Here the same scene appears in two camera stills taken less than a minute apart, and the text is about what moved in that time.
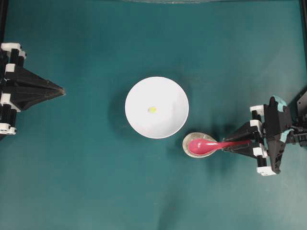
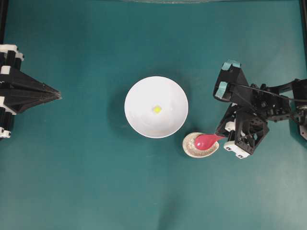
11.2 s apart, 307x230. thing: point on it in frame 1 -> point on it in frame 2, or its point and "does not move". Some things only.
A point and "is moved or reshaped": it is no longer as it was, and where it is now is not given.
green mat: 74,162 does not move
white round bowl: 167,97 does not move
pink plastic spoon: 201,146 is moved or reshaped
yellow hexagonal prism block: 153,110 is moved or reshaped
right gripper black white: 269,153 -> 246,131
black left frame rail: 4,9 does not move
